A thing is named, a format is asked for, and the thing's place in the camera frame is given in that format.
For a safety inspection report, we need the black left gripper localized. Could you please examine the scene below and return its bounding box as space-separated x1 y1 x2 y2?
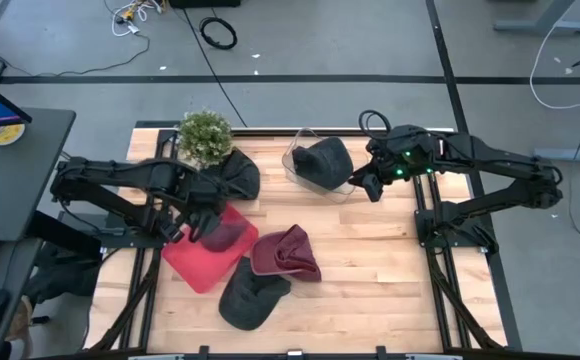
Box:
177 172 227 243

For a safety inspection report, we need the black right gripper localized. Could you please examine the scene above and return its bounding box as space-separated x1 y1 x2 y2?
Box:
348 124 439 188

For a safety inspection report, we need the maroon baseball cap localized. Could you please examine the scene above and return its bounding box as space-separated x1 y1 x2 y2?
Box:
197 219 251 254
249 224 323 284

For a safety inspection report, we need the black baseball cap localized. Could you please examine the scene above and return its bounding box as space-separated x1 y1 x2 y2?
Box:
218 256 292 332
291 136 355 192
204 147 262 202

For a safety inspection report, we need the clear plastic bin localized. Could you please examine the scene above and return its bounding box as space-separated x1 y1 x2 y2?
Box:
281 127 371 205

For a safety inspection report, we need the red cloth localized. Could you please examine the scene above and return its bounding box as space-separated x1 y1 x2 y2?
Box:
161 202 260 295

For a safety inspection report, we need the green potted plant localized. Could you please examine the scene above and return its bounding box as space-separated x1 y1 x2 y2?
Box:
176 110 235 170

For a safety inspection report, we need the dark gray desk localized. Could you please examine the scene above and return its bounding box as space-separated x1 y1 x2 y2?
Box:
0 107 77 360

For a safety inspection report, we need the gray desk foot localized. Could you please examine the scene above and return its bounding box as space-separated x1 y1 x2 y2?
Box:
532 134 580 164
492 0 580 36

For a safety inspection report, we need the black box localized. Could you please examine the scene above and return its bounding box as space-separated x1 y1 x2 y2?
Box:
168 0 242 9

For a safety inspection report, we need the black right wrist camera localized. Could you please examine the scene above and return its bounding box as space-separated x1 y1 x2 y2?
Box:
361 173 385 203

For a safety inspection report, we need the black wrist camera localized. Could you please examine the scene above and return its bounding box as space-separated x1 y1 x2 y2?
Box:
361 173 385 203
161 219 187 245

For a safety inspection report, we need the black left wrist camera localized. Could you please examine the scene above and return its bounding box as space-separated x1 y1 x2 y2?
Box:
161 219 187 245

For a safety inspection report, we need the black aluminium table frame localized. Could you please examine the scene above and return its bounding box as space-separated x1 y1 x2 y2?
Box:
87 127 506 360

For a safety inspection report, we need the coiled black cable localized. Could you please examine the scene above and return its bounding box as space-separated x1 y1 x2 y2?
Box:
198 16 239 51

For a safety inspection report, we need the white floor cable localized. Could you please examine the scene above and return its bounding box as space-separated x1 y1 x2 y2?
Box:
528 22 580 111

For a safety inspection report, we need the white cable bundle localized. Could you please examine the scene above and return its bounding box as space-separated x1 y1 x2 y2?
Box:
102 0 164 39

